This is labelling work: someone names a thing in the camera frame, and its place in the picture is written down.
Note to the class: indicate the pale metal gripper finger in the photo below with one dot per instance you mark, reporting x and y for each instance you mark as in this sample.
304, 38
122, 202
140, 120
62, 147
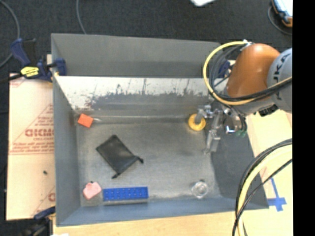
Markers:
203, 112
212, 140

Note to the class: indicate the clear glass cup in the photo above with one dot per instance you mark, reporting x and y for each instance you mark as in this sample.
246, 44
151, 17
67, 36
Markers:
199, 189

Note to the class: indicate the grey metal bin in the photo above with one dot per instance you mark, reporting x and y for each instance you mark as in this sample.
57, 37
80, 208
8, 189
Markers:
160, 151

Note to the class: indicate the blue flat block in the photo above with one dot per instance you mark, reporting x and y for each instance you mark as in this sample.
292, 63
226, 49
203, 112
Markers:
125, 194

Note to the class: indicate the orange block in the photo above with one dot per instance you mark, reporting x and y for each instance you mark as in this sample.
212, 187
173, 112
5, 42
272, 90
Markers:
85, 120

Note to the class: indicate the pink toy piece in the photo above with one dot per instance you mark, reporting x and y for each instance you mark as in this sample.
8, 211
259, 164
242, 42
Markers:
91, 190

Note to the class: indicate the brown cardboard board, red print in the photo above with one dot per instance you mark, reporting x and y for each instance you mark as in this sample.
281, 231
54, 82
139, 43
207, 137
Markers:
29, 131

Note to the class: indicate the black cylinder on white bracket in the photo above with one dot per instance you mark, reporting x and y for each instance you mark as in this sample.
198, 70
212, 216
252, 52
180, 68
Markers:
267, 110

